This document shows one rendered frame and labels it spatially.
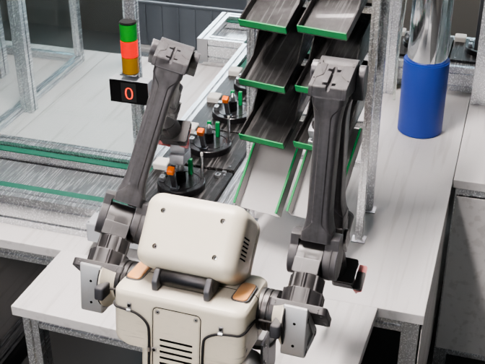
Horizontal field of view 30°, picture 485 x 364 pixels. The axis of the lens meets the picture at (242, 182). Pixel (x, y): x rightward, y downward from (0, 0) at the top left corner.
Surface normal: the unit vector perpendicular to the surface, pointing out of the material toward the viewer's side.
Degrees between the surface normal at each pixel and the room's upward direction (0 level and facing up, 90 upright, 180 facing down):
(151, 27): 90
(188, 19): 90
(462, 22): 90
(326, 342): 0
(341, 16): 25
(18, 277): 90
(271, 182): 45
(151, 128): 71
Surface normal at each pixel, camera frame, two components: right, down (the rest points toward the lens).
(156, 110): 0.01, 0.18
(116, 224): 0.17, -0.32
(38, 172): 0.00, -0.87
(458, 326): -0.29, 0.48
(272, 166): -0.32, -0.30
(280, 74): -0.19, -0.60
